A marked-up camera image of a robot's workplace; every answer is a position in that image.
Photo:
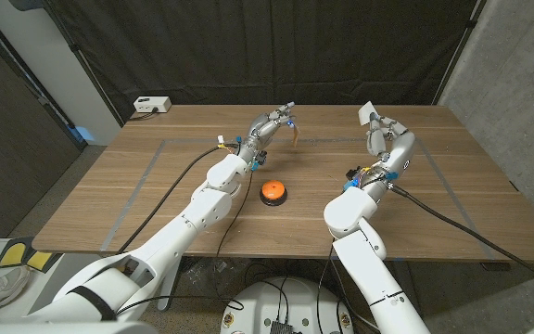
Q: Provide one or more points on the white sneaker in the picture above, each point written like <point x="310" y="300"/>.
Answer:
<point x="3" y="287"/>

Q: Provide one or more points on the grey table leg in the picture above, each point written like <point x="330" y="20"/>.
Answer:
<point x="169" y="283"/>

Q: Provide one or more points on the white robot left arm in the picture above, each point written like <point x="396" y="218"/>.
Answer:
<point x="179" y="232"/>

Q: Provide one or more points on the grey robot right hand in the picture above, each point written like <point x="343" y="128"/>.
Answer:
<point x="399" y="148"/>

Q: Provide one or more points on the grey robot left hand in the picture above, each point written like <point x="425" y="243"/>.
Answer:
<point x="260" y="134"/>

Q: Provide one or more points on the clear plastic bag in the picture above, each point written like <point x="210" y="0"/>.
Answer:
<point x="213" y="278"/>

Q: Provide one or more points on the black electronics box on torso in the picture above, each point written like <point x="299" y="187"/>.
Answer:
<point x="282" y="328"/>

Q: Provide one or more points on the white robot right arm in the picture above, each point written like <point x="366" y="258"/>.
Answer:
<point x="369" y="269"/>

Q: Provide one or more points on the yellow and black foot pedal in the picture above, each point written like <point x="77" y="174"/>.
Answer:
<point x="19" y="253"/>

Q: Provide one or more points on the white power outlet box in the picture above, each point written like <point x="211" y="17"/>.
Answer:
<point x="152" y="104"/>

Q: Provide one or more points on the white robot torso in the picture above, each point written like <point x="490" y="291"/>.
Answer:
<point x="290" y="301"/>

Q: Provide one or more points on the orange button with black base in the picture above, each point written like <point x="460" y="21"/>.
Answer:
<point x="273" y="189"/>

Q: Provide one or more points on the dark door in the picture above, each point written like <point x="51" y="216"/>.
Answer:
<point x="12" y="153"/>

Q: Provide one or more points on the black backdrop cloth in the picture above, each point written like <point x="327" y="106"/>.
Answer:
<point x="225" y="46"/>

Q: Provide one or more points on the white bandage backing paper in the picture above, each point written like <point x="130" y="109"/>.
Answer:
<point x="366" y="113"/>

